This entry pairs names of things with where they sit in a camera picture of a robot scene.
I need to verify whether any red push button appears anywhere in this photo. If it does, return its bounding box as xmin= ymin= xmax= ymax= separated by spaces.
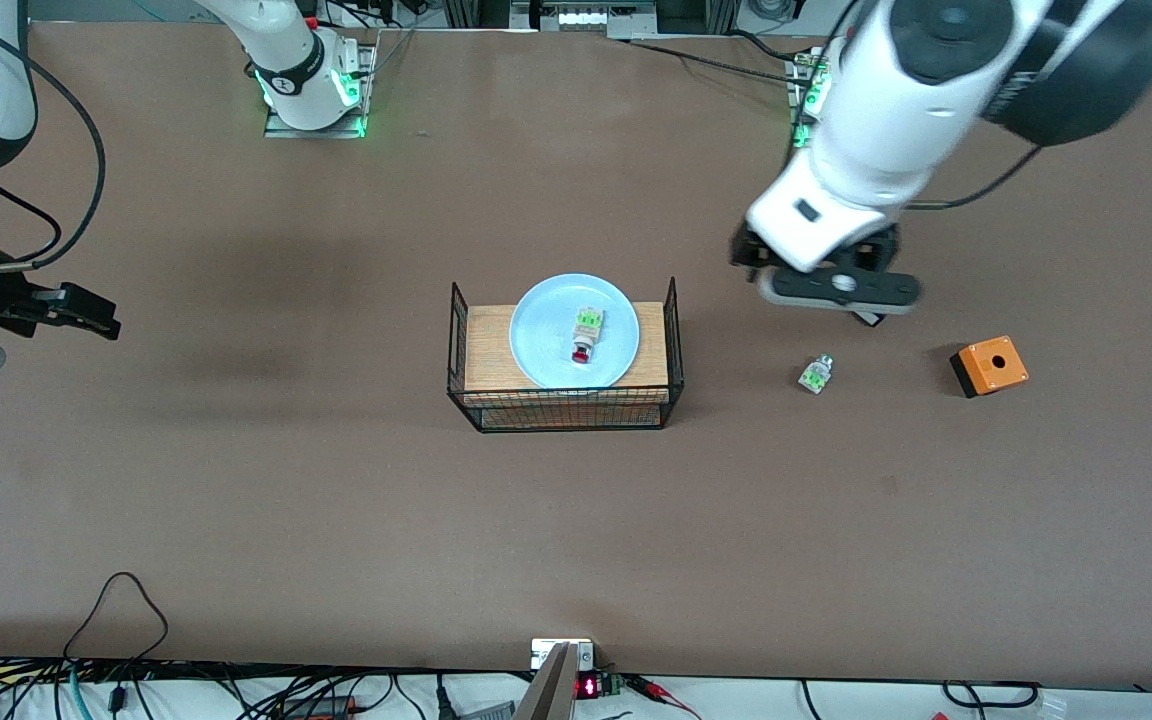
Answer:
xmin=570 ymin=304 xmax=608 ymax=366

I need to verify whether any light blue plate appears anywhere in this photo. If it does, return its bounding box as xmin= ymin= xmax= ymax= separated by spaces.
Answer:
xmin=509 ymin=273 xmax=642 ymax=391

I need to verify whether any orange button box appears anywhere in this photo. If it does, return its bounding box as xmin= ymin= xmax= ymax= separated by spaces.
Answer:
xmin=949 ymin=336 xmax=1030 ymax=399

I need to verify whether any wooden board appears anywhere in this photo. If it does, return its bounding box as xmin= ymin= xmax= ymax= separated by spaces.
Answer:
xmin=463 ymin=302 xmax=670 ymax=393

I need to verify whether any red clip lead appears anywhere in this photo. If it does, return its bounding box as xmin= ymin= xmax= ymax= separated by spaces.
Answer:
xmin=624 ymin=674 xmax=702 ymax=720

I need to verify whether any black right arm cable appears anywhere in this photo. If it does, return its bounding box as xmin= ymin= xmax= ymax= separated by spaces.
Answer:
xmin=0 ymin=15 xmax=107 ymax=273

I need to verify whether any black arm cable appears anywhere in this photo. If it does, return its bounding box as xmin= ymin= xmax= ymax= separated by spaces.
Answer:
xmin=901 ymin=140 xmax=1045 ymax=213
xmin=0 ymin=15 xmax=107 ymax=273

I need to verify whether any black table cable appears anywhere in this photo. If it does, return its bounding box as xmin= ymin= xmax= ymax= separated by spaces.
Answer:
xmin=624 ymin=38 xmax=822 ymax=86

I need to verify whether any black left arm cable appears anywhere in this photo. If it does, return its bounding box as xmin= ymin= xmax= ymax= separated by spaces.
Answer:
xmin=901 ymin=140 xmax=1045 ymax=213

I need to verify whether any black wire basket wooden base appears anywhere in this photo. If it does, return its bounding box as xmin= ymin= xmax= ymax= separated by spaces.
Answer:
xmin=447 ymin=277 xmax=685 ymax=434

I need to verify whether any black looped cable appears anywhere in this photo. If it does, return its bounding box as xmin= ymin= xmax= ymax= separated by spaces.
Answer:
xmin=62 ymin=571 xmax=170 ymax=663

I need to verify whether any grey metal bracket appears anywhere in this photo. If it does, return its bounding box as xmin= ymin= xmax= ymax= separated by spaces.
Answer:
xmin=514 ymin=638 xmax=595 ymax=720

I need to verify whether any black flat cable loop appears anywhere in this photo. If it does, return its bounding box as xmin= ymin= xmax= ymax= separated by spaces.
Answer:
xmin=941 ymin=680 xmax=1040 ymax=709

